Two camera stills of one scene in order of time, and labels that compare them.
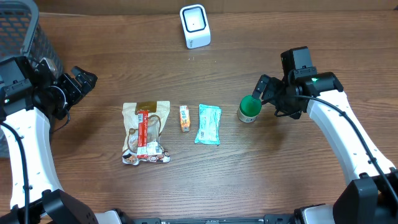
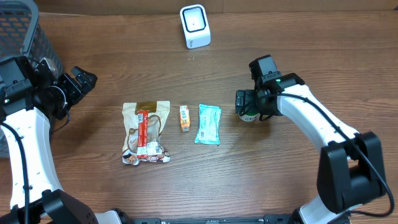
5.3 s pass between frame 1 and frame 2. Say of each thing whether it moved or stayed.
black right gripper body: moved
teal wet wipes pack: stayed
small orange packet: stayed
